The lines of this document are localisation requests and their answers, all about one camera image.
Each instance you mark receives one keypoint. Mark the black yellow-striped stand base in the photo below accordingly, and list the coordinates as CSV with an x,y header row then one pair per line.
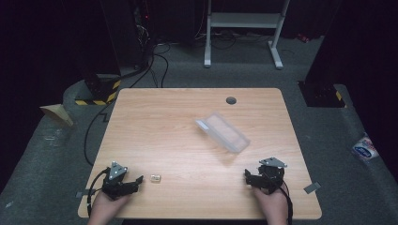
x,y
99,90
322,95

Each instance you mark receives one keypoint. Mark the dark equipment rack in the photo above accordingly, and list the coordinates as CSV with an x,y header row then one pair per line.
x,y
128,31

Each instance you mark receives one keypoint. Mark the white metal stand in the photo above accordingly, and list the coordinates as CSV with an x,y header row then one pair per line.
x,y
244,20

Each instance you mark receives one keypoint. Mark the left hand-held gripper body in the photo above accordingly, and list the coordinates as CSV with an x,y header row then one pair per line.
x,y
115,182

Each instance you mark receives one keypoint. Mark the clear plastic box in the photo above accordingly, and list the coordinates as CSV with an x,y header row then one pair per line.
x,y
222,132

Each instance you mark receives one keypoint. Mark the person's right hand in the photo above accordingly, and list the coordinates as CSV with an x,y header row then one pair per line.
x,y
272,206

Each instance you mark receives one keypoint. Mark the tan cardboard piece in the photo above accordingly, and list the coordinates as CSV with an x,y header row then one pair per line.
x,y
58,113

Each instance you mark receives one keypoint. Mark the white blue wipes packet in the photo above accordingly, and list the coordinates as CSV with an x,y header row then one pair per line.
x,y
364,148

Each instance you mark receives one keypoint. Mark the grey tape strip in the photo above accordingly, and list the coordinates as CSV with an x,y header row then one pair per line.
x,y
312,187
82,194

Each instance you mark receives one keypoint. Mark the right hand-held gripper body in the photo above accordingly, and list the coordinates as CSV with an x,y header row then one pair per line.
x,y
271,176

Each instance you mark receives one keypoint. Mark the person's left hand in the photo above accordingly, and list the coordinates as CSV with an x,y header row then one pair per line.
x,y
104,207

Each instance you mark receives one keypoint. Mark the small gold block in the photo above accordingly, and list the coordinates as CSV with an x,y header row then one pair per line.
x,y
155,178

